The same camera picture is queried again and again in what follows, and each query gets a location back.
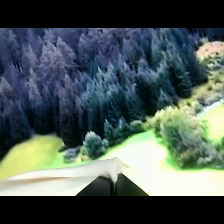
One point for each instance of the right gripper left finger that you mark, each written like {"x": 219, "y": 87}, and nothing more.
{"x": 98, "y": 188}

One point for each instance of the beige garment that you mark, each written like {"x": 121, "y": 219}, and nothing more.
{"x": 60, "y": 178}

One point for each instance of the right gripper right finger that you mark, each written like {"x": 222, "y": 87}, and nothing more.
{"x": 128, "y": 188}

